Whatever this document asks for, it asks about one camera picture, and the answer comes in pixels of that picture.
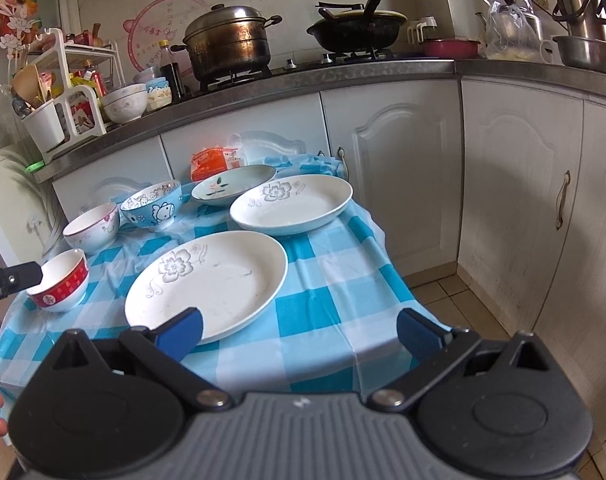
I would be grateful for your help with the white cabinet door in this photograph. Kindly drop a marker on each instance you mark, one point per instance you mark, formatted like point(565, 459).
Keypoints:
point(513, 200)
point(83, 190)
point(403, 170)
point(283, 130)
point(598, 260)

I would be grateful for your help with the wooden spatula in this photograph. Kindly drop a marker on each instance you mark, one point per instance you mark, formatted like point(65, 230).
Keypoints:
point(25, 82)

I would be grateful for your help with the blue cartoon container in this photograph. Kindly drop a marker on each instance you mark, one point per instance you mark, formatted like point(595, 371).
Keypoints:
point(159, 94)

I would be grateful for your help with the steel kettle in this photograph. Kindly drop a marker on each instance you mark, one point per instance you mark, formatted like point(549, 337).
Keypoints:
point(513, 15)

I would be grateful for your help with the deep white floral plate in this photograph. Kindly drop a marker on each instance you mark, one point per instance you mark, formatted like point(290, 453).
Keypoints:
point(293, 210)

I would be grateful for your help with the black wok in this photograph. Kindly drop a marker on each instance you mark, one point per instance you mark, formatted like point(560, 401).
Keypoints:
point(358, 30)

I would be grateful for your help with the pink wall sticker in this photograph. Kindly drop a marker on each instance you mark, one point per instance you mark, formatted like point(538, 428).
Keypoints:
point(153, 25)

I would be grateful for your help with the white floral bowl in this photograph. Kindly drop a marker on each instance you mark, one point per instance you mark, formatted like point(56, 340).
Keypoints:
point(125, 105)

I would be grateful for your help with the steel steamer pot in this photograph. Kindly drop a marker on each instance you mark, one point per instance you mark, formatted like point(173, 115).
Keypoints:
point(230, 42)

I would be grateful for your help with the steel basin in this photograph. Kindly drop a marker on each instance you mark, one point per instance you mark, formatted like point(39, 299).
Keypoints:
point(588, 55)

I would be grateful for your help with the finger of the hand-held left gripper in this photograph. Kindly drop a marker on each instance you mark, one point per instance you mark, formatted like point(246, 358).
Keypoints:
point(23, 275)

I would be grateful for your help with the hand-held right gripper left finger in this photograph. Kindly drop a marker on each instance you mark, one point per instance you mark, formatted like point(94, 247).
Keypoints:
point(183, 332)

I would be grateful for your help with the clear plastic bag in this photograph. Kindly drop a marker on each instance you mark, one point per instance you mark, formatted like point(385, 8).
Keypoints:
point(503, 42)

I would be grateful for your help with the white utensil holder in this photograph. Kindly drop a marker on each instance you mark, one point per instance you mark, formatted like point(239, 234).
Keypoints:
point(43, 127)

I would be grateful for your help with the white cup holder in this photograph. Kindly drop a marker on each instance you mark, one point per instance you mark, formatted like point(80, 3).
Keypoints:
point(423, 29)

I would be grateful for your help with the small pink flower plate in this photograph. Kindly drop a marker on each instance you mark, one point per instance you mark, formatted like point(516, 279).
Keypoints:
point(233, 185)

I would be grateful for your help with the white bowl purple rim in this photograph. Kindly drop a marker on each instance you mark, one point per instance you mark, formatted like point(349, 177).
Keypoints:
point(93, 232)

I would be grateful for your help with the orange packet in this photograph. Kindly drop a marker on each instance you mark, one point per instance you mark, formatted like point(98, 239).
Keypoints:
point(213, 162)

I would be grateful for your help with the white kitchen rack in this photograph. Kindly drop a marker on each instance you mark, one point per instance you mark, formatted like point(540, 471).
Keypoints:
point(90, 110)

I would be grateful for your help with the white bowl red band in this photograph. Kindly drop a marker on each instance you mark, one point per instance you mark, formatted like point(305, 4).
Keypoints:
point(63, 285)

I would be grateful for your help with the blue checked tablecloth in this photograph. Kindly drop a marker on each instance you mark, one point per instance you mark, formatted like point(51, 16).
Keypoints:
point(328, 305)

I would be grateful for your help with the grey kitchen countertop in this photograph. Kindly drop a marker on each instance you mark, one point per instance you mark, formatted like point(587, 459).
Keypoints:
point(408, 66)

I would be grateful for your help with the black gas stove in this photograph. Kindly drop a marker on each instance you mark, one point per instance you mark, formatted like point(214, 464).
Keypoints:
point(308, 66)

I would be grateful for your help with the dark sauce bottle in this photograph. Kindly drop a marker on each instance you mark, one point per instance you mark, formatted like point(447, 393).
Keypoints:
point(177, 77)

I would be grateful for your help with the blue cartoon bowl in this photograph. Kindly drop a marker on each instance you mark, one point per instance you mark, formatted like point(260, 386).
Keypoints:
point(155, 210)

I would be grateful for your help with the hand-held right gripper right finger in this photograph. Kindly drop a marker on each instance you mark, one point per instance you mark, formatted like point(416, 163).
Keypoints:
point(417, 335)

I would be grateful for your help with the large white floral plate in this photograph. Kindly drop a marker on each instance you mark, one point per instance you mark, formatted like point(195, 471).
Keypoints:
point(218, 280)

